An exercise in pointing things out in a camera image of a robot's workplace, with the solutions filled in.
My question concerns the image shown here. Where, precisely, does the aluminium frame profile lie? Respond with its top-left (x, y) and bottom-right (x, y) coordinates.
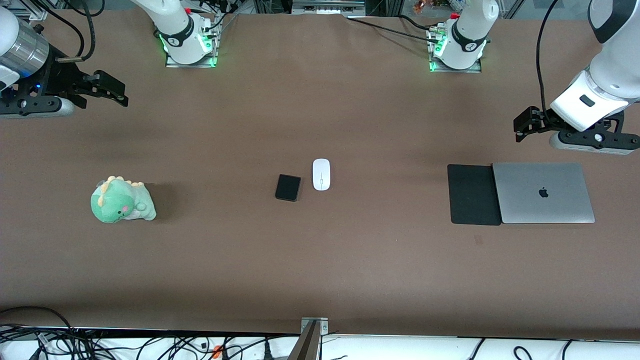
top-left (0, 0), bottom-right (49, 22)

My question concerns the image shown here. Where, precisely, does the metal table edge bracket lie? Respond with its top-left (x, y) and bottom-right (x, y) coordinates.
top-left (301, 317), bottom-right (329, 336)

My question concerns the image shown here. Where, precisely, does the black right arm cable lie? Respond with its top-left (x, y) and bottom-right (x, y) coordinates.
top-left (45, 0), bottom-right (106, 63)

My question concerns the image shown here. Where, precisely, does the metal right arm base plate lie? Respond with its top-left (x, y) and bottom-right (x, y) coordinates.
top-left (165, 30), bottom-right (221, 68)

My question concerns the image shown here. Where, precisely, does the black looping floor cable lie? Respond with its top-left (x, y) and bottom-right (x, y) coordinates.
top-left (0, 306), bottom-right (78, 360)

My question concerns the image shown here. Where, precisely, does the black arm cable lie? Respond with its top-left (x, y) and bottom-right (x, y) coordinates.
top-left (45, 0), bottom-right (106, 63)
top-left (536, 0), bottom-right (561, 126)

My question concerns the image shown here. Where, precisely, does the grey metal box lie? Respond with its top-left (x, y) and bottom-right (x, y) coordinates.
top-left (291, 0), bottom-right (366, 16)

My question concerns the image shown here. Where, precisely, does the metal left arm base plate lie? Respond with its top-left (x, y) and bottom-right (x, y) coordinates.
top-left (429, 30), bottom-right (483, 74)

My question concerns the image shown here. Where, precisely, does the green dinosaur plush toy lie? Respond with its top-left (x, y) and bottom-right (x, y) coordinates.
top-left (90, 175), bottom-right (157, 224)

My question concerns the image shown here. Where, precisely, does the black phone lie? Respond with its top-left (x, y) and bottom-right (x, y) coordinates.
top-left (275, 174), bottom-right (302, 202)

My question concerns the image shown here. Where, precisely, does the black cable on table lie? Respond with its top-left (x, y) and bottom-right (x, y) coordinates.
top-left (347, 15), bottom-right (441, 43)

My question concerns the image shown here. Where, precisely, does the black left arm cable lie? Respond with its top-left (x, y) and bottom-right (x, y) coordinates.
top-left (536, 0), bottom-right (561, 126)

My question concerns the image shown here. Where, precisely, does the white computer mouse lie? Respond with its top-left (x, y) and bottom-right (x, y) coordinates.
top-left (312, 158), bottom-right (331, 191)

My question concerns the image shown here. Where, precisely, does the silver laptop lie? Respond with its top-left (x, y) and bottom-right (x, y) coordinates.
top-left (492, 162), bottom-right (596, 224)

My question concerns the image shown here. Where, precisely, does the black mouse pad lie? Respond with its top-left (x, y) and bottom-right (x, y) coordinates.
top-left (447, 164), bottom-right (502, 226)

